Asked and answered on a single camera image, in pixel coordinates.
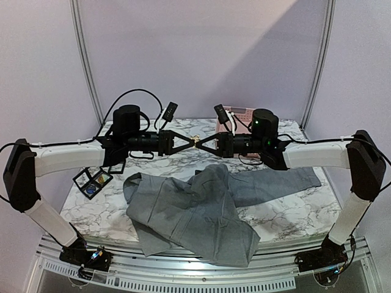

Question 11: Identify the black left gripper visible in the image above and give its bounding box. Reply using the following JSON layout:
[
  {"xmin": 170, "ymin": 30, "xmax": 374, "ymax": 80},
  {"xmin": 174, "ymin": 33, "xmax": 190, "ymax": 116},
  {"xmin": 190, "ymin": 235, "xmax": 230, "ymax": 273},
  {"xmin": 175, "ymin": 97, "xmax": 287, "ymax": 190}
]
[{"xmin": 125, "ymin": 130, "xmax": 194, "ymax": 156}]

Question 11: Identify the grey button-up shirt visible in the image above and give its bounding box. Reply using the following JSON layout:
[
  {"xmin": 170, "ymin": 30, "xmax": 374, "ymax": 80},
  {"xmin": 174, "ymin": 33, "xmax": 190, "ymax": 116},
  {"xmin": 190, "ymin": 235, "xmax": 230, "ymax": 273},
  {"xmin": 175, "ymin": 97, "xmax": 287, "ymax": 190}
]
[{"xmin": 123, "ymin": 164, "xmax": 321, "ymax": 267}]

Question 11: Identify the round green orange badge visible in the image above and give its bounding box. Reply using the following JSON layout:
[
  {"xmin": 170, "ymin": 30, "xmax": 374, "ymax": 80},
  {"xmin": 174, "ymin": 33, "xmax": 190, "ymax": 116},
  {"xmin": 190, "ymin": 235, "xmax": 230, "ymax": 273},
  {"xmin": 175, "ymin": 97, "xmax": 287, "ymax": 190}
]
[{"xmin": 98, "ymin": 175, "xmax": 109, "ymax": 185}]

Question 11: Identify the round blue badge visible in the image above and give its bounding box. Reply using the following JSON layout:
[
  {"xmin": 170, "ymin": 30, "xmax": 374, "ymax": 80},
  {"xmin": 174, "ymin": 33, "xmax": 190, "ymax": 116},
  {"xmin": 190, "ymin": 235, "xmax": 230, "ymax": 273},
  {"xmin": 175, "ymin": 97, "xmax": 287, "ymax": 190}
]
[{"xmin": 86, "ymin": 186, "xmax": 96, "ymax": 195}]

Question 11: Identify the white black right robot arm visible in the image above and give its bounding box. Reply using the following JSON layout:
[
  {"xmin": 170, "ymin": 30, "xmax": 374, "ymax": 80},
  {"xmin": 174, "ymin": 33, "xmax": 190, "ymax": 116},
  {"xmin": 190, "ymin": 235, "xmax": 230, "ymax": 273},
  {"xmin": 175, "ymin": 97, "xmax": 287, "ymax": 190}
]
[{"xmin": 195, "ymin": 109, "xmax": 390, "ymax": 280}]

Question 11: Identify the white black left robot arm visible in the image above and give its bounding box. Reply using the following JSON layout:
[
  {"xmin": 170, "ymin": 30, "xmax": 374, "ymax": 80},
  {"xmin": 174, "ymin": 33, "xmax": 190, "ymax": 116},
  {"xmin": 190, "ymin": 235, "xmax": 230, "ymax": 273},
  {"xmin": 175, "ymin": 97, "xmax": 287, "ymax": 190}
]
[{"xmin": 2, "ymin": 104, "xmax": 195, "ymax": 272}]

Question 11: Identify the pink perforated plastic basket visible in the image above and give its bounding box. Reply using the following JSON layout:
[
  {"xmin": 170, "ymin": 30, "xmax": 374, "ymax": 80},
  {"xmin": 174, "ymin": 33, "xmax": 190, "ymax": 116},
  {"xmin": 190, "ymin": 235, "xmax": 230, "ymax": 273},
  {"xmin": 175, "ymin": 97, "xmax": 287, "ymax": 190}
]
[{"xmin": 216, "ymin": 106, "xmax": 259, "ymax": 159}]

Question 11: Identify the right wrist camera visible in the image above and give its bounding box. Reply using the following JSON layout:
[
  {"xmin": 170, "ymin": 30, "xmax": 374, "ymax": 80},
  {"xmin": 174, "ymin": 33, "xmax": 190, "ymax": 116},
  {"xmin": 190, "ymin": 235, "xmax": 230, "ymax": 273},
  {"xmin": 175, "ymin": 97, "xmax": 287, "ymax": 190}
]
[{"xmin": 214, "ymin": 104, "xmax": 237, "ymax": 136}]

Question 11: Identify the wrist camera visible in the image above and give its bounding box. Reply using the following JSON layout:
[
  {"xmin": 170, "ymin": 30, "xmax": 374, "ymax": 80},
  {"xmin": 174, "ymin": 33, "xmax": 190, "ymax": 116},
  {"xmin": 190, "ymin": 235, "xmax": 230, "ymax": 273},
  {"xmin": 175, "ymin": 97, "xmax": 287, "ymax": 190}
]
[
  {"xmin": 214, "ymin": 104, "xmax": 237, "ymax": 136},
  {"xmin": 154, "ymin": 102, "xmax": 178, "ymax": 132}
]

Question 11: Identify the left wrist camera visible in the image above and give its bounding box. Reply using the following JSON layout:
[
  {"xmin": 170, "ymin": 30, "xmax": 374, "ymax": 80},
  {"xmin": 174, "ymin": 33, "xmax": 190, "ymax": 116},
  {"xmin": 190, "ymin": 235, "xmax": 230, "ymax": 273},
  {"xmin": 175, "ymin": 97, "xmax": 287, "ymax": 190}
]
[{"xmin": 154, "ymin": 102, "xmax": 178, "ymax": 132}]

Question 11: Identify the black frame display box pair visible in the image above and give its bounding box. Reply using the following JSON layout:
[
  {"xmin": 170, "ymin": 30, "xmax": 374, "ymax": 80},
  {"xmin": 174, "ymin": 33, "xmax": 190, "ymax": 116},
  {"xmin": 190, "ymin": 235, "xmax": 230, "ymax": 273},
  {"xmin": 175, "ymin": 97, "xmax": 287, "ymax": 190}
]
[{"xmin": 73, "ymin": 167, "xmax": 113, "ymax": 200}]

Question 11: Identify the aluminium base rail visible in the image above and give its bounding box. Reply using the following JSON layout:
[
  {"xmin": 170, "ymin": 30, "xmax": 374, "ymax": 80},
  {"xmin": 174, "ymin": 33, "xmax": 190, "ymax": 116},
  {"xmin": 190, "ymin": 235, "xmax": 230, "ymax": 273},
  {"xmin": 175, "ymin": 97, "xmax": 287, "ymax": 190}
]
[{"xmin": 26, "ymin": 236, "xmax": 382, "ymax": 292}]

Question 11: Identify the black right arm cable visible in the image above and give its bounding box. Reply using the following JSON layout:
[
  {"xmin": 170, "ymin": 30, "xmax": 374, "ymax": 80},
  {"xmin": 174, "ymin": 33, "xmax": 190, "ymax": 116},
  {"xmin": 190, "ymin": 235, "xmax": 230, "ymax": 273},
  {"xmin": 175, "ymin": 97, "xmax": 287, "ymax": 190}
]
[{"xmin": 235, "ymin": 114, "xmax": 391, "ymax": 196}]

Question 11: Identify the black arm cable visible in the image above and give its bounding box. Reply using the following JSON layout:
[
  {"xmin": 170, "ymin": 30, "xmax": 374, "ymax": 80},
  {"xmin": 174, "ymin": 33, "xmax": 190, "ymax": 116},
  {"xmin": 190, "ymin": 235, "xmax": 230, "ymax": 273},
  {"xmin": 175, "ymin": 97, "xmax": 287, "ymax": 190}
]
[
  {"xmin": 235, "ymin": 114, "xmax": 391, "ymax": 196},
  {"xmin": 0, "ymin": 88, "xmax": 164, "ymax": 202}
]

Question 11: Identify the left aluminium corner post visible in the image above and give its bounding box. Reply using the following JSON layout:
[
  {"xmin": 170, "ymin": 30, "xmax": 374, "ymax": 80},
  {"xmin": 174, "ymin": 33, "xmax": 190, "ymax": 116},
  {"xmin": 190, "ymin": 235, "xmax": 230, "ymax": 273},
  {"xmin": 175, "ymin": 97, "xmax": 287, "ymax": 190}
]
[{"xmin": 70, "ymin": 0, "xmax": 104, "ymax": 125}]

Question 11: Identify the aluminium corner post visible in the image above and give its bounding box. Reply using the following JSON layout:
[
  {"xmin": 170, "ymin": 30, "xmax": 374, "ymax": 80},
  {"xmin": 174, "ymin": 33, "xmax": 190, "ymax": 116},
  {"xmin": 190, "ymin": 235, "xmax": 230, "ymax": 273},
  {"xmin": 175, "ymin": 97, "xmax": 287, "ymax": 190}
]
[
  {"xmin": 70, "ymin": 0, "xmax": 104, "ymax": 125},
  {"xmin": 299, "ymin": 0, "xmax": 335, "ymax": 131}
]

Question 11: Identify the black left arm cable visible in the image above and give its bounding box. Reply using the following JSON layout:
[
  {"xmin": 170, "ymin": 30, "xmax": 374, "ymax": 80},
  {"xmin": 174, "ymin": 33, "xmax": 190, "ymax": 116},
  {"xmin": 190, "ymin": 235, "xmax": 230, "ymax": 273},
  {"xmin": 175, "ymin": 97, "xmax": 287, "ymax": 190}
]
[{"xmin": 0, "ymin": 88, "xmax": 164, "ymax": 202}]

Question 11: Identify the right aluminium corner post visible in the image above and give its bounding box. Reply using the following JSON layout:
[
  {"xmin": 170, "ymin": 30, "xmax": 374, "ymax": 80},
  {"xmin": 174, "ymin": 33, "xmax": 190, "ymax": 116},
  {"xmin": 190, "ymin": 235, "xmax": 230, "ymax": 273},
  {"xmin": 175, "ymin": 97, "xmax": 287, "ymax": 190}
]
[{"xmin": 299, "ymin": 0, "xmax": 335, "ymax": 131}]

